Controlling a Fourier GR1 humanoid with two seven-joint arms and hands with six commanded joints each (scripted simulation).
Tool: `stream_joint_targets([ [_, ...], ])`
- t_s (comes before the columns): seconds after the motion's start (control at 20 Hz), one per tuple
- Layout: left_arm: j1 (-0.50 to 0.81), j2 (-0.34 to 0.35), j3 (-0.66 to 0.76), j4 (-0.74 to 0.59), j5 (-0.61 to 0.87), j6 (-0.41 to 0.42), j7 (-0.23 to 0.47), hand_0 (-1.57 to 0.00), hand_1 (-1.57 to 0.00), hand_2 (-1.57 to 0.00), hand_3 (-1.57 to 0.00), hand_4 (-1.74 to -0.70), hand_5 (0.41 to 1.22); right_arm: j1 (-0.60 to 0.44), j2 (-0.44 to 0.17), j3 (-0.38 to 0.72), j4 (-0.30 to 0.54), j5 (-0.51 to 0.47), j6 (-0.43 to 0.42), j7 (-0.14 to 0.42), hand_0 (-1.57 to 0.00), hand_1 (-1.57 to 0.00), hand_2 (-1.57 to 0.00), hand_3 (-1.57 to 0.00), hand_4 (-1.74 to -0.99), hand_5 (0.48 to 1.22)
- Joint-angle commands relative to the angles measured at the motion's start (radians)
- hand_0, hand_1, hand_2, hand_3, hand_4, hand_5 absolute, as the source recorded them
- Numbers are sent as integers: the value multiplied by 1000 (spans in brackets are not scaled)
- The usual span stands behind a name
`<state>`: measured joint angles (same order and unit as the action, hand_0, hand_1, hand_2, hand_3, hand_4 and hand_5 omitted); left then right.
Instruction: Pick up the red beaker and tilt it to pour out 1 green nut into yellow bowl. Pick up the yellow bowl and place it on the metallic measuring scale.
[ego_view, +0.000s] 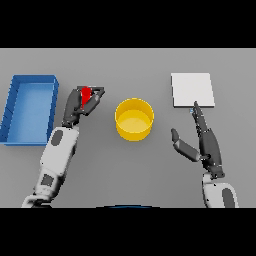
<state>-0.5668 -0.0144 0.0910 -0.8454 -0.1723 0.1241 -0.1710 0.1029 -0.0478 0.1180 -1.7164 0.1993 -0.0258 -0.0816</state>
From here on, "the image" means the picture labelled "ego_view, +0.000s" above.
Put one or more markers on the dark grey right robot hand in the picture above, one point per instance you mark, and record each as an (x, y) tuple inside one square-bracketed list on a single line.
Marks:
[(208, 146)]

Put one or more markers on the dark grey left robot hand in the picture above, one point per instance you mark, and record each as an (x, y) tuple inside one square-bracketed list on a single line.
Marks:
[(78, 106)]

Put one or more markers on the red beaker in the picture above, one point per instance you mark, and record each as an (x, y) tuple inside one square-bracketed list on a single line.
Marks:
[(85, 95)]

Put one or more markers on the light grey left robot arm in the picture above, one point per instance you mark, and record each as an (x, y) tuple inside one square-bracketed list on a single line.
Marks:
[(53, 163)]

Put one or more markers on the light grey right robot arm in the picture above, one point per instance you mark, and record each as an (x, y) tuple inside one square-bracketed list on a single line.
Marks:
[(218, 193)]

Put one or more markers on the yellow bowl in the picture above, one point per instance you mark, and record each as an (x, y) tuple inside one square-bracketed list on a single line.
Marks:
[(134, 124)]

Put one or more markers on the pale square scale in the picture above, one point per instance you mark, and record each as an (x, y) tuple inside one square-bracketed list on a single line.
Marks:
[(192, 89)]

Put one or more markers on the blue tray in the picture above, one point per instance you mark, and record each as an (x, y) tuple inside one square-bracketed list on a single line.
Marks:
[(30, 110)]

